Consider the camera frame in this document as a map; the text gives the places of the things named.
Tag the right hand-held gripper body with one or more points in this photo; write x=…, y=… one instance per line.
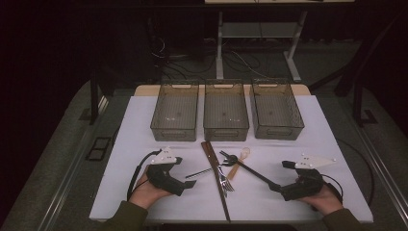
x=304, y=186

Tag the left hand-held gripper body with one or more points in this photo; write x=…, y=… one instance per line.
x=163, y=179

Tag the black chopstick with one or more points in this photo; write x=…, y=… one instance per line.
x=253, y=173
x=245, y=167

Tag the smoky clear plastic bin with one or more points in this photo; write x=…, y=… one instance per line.
x=226, y=112
x=174, y=112
x=275, y=110

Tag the person's left hand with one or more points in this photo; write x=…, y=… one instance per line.
x=146, y=194

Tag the person's right hand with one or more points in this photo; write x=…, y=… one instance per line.
x=327, y=200

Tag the black metal stand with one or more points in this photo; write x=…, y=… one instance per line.
x=358, y=102
x=94, y=96

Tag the aluminium rail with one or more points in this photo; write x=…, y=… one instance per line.
x=381, y=166
x=73, y=166

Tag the white metal desk frame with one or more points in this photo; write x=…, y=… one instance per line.
x=220, y=48

